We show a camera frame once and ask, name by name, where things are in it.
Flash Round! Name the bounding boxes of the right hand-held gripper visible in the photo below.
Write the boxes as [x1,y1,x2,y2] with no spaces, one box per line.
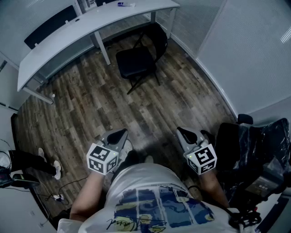
[176,127,218,176]

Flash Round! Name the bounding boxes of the thin black floor cable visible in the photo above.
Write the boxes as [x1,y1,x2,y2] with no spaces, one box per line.
[44,177,88,205]

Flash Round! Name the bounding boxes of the long white desk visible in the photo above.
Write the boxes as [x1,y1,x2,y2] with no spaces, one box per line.
[17,0,180,105]

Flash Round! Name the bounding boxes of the person's left forearm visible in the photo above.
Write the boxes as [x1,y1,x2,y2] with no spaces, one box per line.
[69,170,108,220]

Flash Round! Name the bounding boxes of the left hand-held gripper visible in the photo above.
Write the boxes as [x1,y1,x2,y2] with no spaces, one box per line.
[86,128,129,176]

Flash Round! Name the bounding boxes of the black monitor mount rig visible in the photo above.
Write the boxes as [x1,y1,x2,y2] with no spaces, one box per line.
[227,204,262,232]

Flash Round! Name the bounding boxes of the black folding chair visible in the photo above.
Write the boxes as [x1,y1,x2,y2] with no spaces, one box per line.
[115,22,168,95]

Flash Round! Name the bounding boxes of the person's black trousers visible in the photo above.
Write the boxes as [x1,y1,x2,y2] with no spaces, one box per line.
[111,149,146,182]

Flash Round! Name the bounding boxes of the person's right forearm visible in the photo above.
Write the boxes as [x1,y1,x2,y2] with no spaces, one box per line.
[199,169,229,209]

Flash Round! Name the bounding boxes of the black desk divider panel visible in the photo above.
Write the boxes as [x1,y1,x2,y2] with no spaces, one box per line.
[95,0,119,7]
[24,5,78,50]

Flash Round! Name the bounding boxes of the person's white printed t-shirt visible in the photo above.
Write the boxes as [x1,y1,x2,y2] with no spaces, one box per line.
[58,162,241,233]

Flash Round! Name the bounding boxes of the person's left white shoe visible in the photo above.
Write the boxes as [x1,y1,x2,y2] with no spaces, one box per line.
[118,138,134,161]

